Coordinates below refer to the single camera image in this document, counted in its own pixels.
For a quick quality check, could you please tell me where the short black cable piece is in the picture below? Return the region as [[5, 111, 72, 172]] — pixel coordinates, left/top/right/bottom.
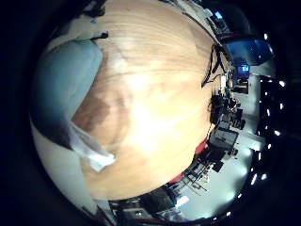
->
[[89, 30, 110, 41]]

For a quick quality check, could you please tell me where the grey equipment case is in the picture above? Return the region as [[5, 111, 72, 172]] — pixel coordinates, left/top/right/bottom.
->
[[208, 125, 240, 152]]

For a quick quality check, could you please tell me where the large blue-lit monitor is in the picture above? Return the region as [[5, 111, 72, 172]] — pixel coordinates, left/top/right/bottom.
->
[[223, 37, 275, 68]]

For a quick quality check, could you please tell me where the black cable on table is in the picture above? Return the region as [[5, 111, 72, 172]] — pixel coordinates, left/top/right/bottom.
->
[[200, 42, 228, 89]]

